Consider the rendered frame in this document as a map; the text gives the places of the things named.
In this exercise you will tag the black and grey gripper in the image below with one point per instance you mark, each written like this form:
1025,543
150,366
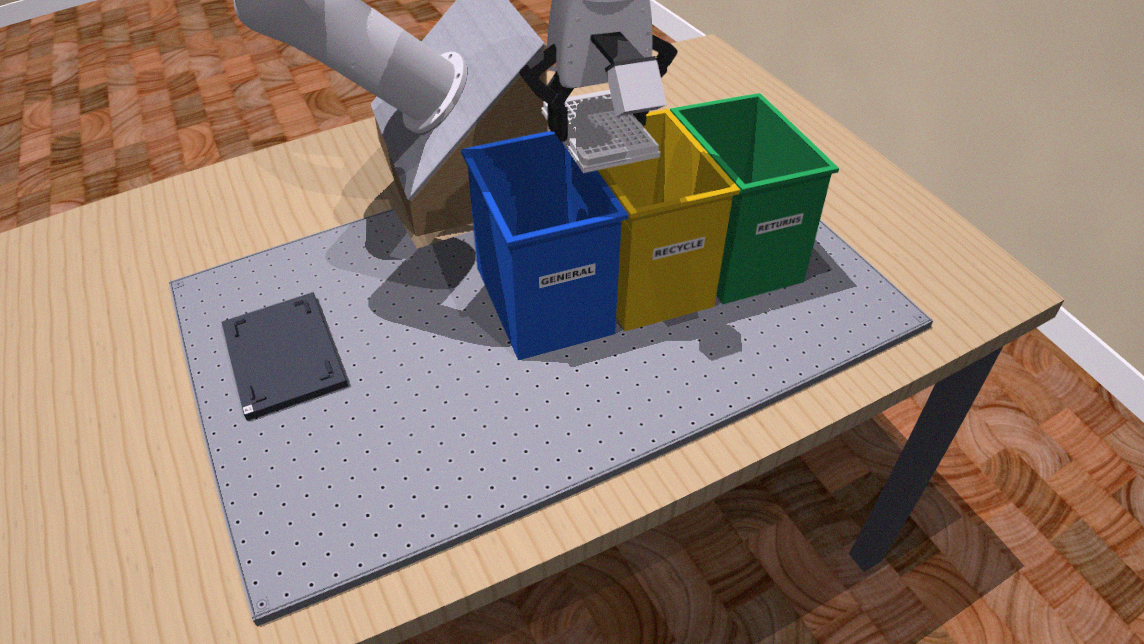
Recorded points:
572,22

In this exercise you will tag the blue general waste bin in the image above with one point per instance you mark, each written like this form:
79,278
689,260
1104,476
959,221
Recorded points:
556,287

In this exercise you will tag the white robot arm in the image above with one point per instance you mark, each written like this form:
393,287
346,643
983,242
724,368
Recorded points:
366,47

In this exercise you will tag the green bin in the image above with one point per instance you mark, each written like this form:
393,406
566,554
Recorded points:
773,223

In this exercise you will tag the yellow recycle bin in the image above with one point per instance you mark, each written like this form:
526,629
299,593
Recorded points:
670,252

